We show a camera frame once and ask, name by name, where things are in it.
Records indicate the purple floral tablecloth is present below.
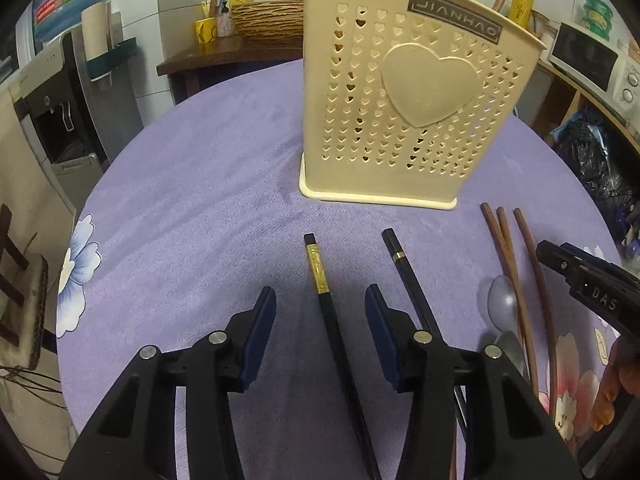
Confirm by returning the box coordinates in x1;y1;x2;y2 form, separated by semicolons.
56;57;626;480

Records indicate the stack of green containers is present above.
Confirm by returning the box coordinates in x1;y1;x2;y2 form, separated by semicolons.
581;0;613;41

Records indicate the black chopstick wide gold band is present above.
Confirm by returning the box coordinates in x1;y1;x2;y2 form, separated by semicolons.
303;233;383;480

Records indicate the wicker basket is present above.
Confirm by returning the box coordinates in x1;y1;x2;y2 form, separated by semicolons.
231;0;305;43

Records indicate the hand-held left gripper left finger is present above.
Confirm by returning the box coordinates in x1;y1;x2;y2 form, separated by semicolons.
60;286;277;480

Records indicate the wooden chair with woven seat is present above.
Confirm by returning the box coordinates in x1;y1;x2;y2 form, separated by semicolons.
0;205;48;371

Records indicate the wooden shelf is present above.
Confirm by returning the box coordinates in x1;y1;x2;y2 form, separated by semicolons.
530;57;640;142

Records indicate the yellow mug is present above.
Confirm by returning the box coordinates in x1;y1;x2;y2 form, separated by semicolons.
194;16;218;45

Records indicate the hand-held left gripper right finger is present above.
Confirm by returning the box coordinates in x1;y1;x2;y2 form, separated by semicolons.
364;283;583;480

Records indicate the dark wooden side table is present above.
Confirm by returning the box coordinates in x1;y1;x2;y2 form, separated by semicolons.
156;35;306;106

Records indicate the metal spoon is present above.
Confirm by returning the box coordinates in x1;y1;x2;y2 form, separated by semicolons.
492;331;527;386
487;276;521;332

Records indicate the black chopstick thin gold ring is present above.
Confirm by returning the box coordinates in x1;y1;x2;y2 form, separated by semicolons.
381;228;471;441

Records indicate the grey water dispenser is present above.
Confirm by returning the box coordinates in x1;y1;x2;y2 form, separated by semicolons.
15;35;108;211

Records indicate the person's right hand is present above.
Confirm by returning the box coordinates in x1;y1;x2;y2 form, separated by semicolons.
592;332;640;433

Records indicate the teal wall holder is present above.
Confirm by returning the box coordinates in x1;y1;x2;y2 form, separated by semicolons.
85;37;138;82

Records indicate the small dark pump bottle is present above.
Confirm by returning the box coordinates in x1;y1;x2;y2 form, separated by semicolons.
216;0;236;37

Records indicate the black plastic bag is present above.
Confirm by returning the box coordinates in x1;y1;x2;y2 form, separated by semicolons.
552;110;640;241

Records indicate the white microwave oven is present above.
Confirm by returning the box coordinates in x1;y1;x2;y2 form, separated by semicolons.
547;21;640;108

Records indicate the beige heart-pattern utensil holder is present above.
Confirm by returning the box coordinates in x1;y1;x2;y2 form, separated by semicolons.
298;0;547;211

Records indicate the blue water jug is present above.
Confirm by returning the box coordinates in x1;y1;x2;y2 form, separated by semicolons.
31;0;103;41

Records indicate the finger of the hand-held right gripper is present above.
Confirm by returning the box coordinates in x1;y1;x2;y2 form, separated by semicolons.
536;240;576;286

